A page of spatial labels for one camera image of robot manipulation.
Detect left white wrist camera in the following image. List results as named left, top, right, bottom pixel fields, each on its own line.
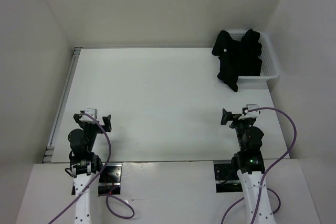
left=79, top=108, right=98, bottom=123

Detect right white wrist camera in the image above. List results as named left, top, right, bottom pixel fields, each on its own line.
left=239, top=104, right=260, bottom=120

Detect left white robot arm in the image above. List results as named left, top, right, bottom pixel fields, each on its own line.
left=68, top=109, right=111, bottom=223

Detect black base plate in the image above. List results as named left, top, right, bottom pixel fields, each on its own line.
left=213, top=162, right=243, bottom=193
left=65, top=162, right=122, bottom=195

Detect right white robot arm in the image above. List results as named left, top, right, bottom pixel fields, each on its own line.
left=220, top=104, right=276, bottom=223

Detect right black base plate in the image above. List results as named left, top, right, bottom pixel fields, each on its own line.
left=213, top=162, right=243, bottom=193

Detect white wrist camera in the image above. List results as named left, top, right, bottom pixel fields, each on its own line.
left=239, top=104, right=260, bottom=120
left=79, top=108, right=98, bottom=123

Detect white plastic basket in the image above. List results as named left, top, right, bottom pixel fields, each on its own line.
left=237, top=31, right=279, bottom=83

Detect black shorts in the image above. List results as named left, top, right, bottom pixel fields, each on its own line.
left=212, top=29, right=262, bottom=92

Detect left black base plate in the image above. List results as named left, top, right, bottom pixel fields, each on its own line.
left=65, top=162, right=122, bottom=195

